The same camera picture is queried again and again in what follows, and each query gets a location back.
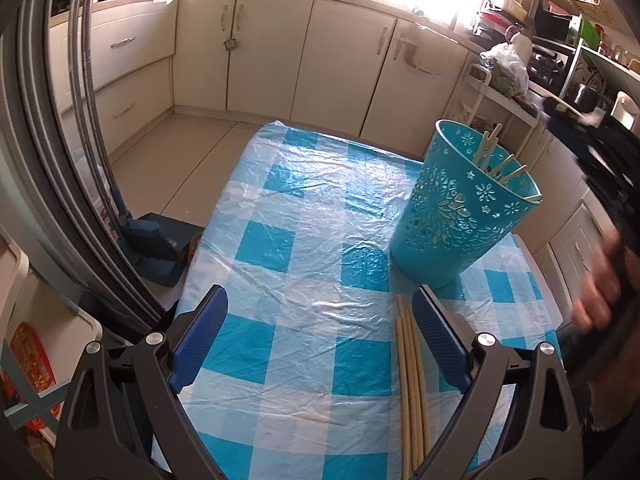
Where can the black toaster oven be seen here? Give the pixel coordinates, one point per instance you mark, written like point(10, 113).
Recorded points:
point(547, 62)

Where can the white thermos jug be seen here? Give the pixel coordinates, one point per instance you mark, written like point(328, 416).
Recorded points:
point(521, 42)

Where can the white base cabinet row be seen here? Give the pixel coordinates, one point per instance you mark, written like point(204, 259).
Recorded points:
point(270, 60)

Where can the pale wooden chopstick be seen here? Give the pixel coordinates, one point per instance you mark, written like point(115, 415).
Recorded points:
point(402, 400)
point(410, 400)
point(417, 410)

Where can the white and blue corner shelf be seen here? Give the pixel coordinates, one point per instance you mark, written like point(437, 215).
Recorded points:
point(30, 300)

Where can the grey sliding door frame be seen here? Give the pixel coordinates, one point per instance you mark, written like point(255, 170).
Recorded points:
point(45, 160)

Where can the white storage trolley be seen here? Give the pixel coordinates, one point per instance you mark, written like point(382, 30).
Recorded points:
point(475, 105)

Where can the black microwave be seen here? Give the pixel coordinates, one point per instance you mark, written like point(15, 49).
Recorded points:
point(552, 25)

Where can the white hanging door bin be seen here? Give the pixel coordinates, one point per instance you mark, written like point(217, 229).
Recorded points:
point(415, 52)

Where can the black pot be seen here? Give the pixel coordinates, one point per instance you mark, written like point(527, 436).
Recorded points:
point(585, 94)

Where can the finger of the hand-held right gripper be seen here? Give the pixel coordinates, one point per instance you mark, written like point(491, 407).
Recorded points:
point(570, 132)

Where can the clear plastic bag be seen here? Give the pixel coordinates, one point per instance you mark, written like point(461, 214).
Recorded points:
point(507, 70)

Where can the blue perforated plastic basket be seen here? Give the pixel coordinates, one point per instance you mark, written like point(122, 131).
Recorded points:
point(450, 220)

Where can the green cutting board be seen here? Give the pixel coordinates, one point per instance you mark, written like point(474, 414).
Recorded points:
point(591, 34)

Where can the yellow patterned slipper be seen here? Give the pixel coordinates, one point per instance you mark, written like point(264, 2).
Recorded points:
point(194, 247)

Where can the white counter shelf rack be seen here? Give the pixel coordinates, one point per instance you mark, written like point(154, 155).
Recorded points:
point(590, 60)

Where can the blue dustpan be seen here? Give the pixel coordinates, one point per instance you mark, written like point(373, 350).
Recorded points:
point(160, 250)

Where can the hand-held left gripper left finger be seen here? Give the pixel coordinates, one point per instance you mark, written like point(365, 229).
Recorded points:
point(200, 340)

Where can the white electric kettle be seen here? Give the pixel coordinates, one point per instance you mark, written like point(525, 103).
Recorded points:
point(625, 110)

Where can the person's right hand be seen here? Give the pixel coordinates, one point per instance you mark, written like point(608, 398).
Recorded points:
point(602, 290)

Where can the white drawer cabinet row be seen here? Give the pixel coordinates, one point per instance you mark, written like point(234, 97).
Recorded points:
point(570, 225)

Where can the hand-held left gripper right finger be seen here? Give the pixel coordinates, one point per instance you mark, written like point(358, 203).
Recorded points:
point(440, 340)

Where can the red printed bag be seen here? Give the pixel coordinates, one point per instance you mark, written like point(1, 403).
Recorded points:
point(30, 370)

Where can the blue checked plastic tablecloth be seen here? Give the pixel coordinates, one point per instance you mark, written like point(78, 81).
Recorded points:
point(300, 285)

